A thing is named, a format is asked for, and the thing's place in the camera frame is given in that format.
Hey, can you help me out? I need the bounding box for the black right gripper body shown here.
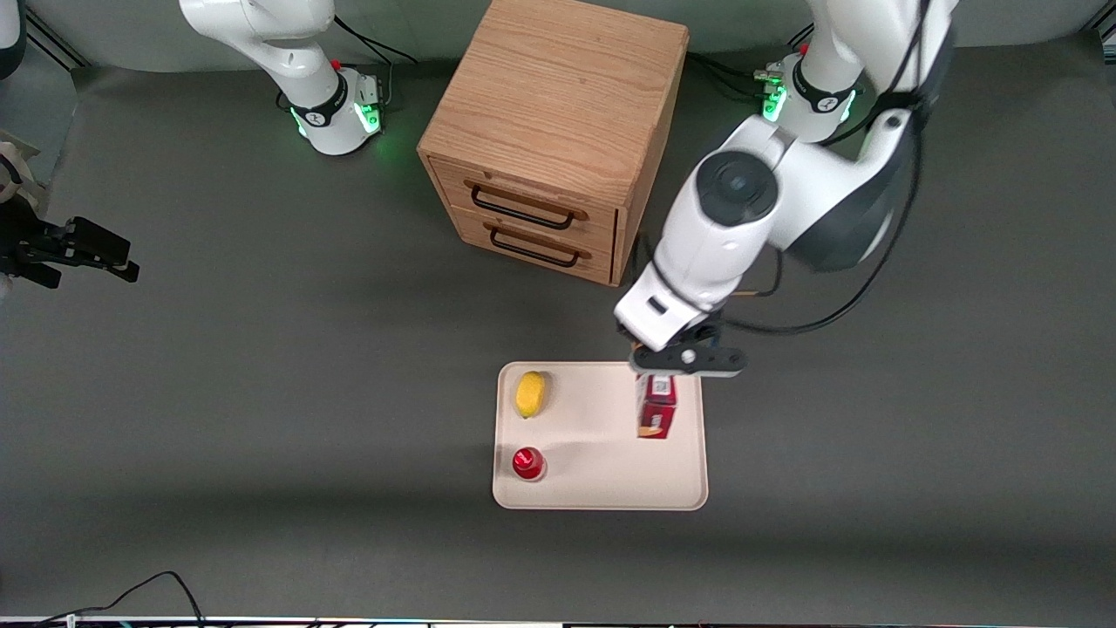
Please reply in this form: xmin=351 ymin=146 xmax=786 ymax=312
xmin=0 ymin=201 xmax=67 ymax=263

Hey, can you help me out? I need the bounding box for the red cookie box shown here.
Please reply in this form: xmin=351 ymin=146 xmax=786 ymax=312
xmin=634 ymin=373 xmax=679 ymax=440

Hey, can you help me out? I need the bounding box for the beige plastic tray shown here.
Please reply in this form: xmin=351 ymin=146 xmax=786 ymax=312
xmin=492 ymin=361 xmax=710 ymax=512

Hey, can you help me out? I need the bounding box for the yellow lemon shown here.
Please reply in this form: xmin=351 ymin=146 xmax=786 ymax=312
xmin=515 ymin=371 xmax=545 ymax=420

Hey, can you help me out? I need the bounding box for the wooden drawer front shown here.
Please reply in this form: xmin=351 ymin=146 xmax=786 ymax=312
xmin=430 ymin=158 xmax=619 ymax=254
xmin=449 ymin=206 xmax=614 ymax=285

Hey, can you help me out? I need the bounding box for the wooden drawer cabinet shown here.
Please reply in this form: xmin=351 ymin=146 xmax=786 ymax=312
xmin=417 ymin=0 xmax=691 ymax=288

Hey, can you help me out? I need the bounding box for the black drawer handle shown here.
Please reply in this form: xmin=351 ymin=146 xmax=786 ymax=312
xmin=469 ymin=182 xmax=578 ymax=231
xmin=488 ymin=223 xmax=582 ymax=269

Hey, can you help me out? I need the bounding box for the black left arm wrist cable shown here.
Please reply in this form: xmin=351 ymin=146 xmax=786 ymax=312
xmin=722 ymin=0 xmax=934 ymax=337

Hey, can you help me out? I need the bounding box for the black left arm base cable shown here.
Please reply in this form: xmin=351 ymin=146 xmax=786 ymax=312
xmin=686 ymin=24 xmax=816 ymax=104

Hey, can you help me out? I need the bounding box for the black arm base cable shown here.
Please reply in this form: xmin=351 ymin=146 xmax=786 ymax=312
xmin=686 ymin=24 xmax=816 ymax=104
xmin=276 ymin=14 xmax=419 ymax=113

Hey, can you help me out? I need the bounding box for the black loose table cable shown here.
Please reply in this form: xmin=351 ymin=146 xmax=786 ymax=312
xmin=33 ymin=570 xmax=207 ymax=628

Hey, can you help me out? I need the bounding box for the black right arm base cable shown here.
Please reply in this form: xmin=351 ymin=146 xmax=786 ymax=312
xmin=276 ymin=14 xmax=419 ymax=113

